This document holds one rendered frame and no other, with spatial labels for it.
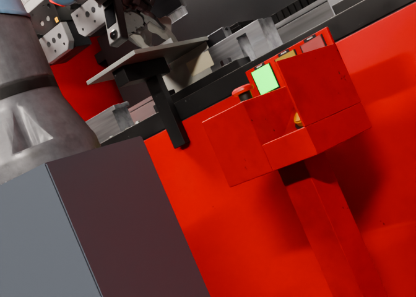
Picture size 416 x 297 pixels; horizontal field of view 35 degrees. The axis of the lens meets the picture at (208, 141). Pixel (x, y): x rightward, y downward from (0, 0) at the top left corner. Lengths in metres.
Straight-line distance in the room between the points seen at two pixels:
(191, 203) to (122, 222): 0.91
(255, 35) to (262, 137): 0.54
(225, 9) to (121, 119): 0.58
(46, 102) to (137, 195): 0.14
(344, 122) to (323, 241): 0.20
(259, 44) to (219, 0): 0.73
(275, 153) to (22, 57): 0.44
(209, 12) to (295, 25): 0.56
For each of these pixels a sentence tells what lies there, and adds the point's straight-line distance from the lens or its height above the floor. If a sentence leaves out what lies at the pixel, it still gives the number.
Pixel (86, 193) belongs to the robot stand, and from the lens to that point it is 0.67.
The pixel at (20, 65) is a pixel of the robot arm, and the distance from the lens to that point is 0.74.
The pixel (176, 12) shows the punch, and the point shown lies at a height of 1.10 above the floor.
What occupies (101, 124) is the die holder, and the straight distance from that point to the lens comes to 1.93.
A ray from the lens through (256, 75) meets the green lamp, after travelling 1.20.
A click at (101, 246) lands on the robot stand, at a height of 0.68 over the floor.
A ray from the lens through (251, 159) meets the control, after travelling 1.05.
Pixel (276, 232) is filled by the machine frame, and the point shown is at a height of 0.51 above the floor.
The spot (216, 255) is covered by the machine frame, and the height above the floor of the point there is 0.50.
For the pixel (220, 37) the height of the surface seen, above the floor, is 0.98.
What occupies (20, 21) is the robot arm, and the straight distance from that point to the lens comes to 0.76.
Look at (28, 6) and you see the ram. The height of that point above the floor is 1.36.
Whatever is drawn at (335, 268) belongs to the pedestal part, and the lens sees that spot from 1.10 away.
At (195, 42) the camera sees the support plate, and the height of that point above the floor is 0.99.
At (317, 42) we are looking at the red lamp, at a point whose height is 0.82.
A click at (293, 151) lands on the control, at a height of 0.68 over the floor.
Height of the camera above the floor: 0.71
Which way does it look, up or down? 2 degrees up
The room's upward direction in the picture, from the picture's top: 23 degrees counter-clockwise
